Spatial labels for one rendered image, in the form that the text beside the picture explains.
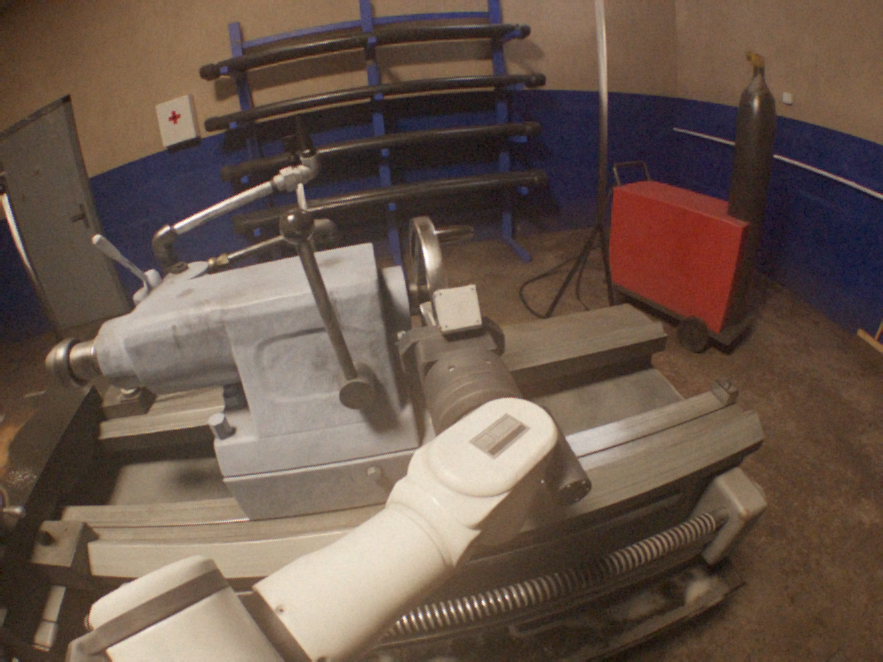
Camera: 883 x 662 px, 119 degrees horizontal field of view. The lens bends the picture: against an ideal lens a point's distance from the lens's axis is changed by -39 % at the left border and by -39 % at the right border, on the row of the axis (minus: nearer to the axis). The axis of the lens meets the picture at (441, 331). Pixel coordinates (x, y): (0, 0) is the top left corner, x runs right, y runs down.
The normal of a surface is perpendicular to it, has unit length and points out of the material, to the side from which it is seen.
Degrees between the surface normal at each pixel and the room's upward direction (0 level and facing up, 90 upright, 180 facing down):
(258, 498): 90
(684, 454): 36
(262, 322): 82
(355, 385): 90
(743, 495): 0
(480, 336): 0
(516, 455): 12
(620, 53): 90
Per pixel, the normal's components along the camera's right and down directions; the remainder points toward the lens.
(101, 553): 0.04, -0.39
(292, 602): 0.11, -0.87
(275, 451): 0.13, 0.04
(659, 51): 0.20, 0.51
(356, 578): 0.38, -0.80
